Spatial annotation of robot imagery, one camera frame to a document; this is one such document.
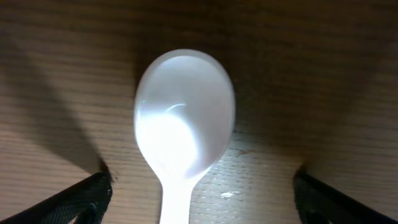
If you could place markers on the white plastic spoon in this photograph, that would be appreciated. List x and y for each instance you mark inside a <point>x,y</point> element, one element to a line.
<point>184,111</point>

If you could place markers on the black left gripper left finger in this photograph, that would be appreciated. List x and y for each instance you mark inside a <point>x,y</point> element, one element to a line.
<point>85,202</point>

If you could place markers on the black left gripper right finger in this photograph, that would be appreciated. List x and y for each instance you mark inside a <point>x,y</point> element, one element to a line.
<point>317,202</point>

